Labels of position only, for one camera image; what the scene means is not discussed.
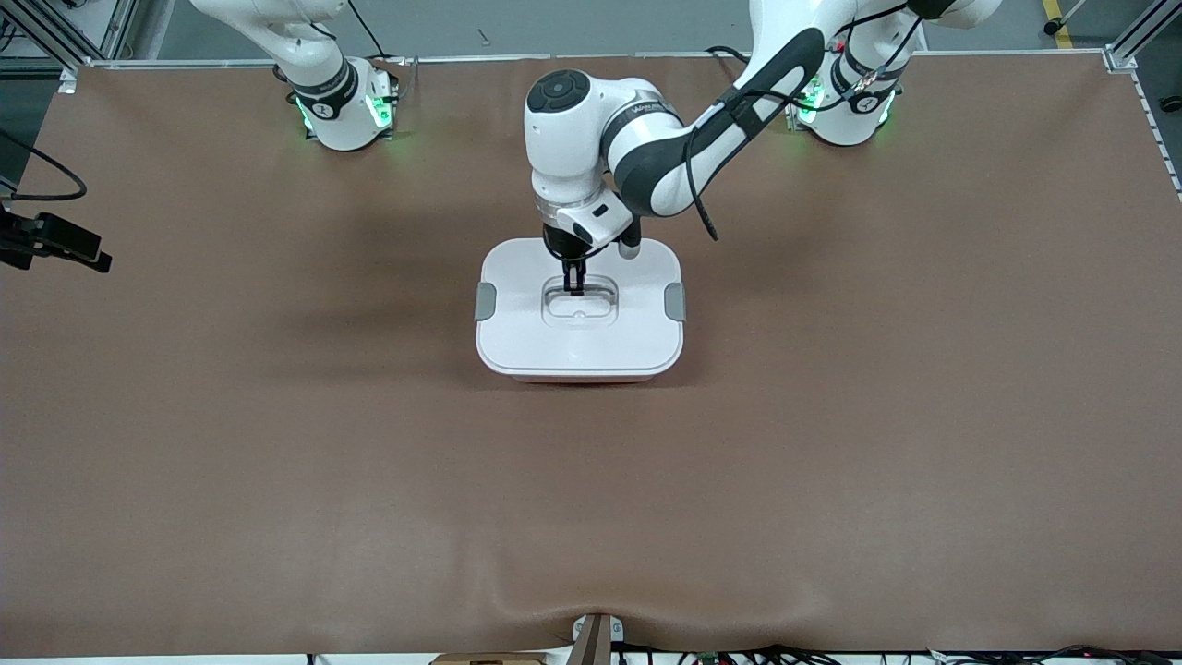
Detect white box lid grey latches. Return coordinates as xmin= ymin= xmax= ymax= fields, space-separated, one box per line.
xmin=475 ymin=237 xmax=687 ymax=378

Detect brown table mat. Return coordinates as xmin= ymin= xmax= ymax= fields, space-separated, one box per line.
xmin=0 ymin=55 xmax=1182 ymax=659

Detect white perforated edge strip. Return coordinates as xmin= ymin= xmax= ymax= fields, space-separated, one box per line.
xmin=1131 ymin=69 xmax=1182 ymax=200

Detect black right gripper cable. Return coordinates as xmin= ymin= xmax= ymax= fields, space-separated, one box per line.
xmin=0 ymin=129 xmax=89 ymax=201

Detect aluminium extrusion frame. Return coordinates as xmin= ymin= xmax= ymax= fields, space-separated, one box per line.
xmin=1106 ymin=0 xmax=1182 ymax=73
xmin=0 ymin=0 xmax=141 ymax=70

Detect black right arm base cable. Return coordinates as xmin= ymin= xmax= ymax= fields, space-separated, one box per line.
xmin=346 ymin=0 xmax=407 ymax=103

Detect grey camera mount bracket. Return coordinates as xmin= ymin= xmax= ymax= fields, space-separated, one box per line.
xmin=571 ymin=612 xmax=625 ymax=665

